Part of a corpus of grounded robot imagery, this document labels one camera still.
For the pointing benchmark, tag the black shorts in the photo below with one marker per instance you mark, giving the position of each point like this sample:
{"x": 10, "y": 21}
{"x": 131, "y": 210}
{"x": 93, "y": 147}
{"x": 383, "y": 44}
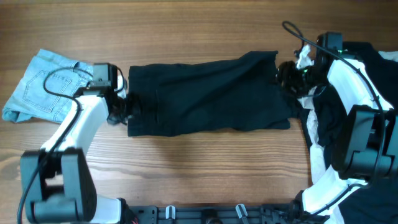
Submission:
{"x": 175, "y": 99}

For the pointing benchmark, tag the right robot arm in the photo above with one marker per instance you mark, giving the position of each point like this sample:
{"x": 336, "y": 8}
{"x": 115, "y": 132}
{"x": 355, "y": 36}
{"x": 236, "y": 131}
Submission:
{"x": 345, "y": 92}

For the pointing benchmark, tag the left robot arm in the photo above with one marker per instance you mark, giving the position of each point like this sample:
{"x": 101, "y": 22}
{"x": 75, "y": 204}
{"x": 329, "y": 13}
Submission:
{"x": 57, "y": 186}

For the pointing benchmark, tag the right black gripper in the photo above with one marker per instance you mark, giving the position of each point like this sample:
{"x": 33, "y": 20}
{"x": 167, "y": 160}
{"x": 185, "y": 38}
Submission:
{"x": 286, "y": 71}

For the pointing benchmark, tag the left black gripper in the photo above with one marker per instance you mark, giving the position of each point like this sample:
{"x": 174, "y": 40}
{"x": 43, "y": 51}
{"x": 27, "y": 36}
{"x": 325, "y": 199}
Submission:
{"x": 115, "y": 121}

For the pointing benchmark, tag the folded light blue denim shorts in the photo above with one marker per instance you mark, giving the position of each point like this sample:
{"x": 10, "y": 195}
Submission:
{"x": 37, "y": 94}

